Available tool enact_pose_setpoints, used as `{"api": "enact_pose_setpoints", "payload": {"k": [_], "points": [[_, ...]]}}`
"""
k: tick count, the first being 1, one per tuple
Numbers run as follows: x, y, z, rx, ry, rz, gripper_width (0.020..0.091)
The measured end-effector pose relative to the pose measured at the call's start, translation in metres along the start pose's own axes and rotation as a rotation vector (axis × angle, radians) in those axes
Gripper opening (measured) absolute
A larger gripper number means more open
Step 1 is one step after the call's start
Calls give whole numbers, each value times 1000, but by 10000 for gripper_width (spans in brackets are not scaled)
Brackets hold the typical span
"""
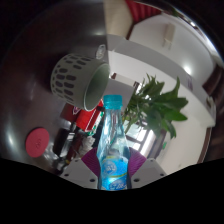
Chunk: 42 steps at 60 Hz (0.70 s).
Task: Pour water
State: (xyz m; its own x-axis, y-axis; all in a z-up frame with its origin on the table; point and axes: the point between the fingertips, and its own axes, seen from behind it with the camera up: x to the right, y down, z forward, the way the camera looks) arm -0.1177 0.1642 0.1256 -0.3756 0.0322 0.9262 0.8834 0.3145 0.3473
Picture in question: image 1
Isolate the grey-green patterned mug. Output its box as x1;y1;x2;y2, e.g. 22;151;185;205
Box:
49;53;111;112

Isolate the red box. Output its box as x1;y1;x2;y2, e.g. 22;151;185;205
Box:
61;99;105;136

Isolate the flat round red coaster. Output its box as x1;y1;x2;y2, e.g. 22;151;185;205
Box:
25;127;51;159

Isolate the clear blue-capped water bottle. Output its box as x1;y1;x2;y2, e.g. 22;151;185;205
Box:
96;94;132;192

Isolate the red carpeted staircase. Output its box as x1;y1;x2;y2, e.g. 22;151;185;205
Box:
125;0;163;21

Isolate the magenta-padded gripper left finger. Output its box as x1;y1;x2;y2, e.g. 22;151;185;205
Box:
59;147;101;190

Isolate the potted plant in white pot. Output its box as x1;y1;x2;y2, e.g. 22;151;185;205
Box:
106;74;189;139

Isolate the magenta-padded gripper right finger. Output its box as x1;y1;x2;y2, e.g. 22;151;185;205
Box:
128;148;167;190

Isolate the dark wood framed window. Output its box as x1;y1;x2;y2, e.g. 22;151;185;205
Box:
128;126;158;155

